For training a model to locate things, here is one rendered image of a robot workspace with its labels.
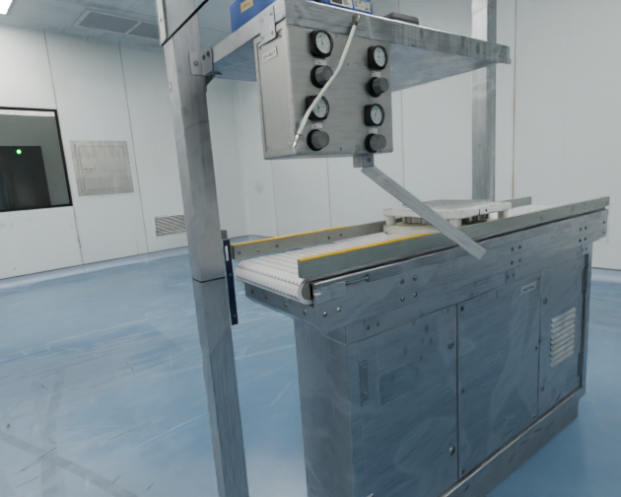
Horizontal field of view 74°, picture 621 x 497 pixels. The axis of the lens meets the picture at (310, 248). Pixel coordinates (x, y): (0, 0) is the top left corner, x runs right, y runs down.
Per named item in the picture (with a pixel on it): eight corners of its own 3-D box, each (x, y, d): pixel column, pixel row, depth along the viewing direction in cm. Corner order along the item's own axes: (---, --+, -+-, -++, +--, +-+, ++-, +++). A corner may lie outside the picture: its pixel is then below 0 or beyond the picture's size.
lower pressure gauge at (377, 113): (370, 125, 70) (369, 103, 70) (365, 126, 71) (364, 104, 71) (385, 125, 72) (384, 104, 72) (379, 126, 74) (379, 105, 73)
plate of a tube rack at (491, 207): (456, 219, 98) (456, 211, 98) (382, 216, 118) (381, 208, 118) (512, 209, 112) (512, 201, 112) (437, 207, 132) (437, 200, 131)
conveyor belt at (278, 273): (298, 307, 73) (296, 280, 72) (236, 283, 93) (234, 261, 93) (605, 219, 149) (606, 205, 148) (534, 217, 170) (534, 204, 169)
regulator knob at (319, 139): (315, 150, 63) (313, 119, 62) (307, 151, 65) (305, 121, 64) (333, 149, 65) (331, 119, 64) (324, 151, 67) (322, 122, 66)
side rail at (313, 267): (303, 279, 71) (302, 260, 70) (298, 277, 72) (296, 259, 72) (609, 205, 146) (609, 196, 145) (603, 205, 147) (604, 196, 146)
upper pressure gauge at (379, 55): (373, 66, 69) (372, 42, 69) (368, 68, 71) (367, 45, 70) (388, 68, 72) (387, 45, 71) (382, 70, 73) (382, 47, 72)
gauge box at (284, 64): (296, 155, 64) (286, 17, 60) (262, 160, 72) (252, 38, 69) (394, 152, 76) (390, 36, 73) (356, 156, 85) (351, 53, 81)
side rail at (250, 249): (235, 259, 93) (233, 246, 92) (232, 258, 94) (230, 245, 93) (531, 204, 167) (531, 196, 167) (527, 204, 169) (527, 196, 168)
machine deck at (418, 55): (286, 23, 60) (284, -6, 60) (194, 81, 91) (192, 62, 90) (511, 64, 96) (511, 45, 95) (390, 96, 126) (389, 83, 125)
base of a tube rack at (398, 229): (456, 240, 99) (456, 230, 99) (382, 233, 119) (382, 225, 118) (511, 227, 113) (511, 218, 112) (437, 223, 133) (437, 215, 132)
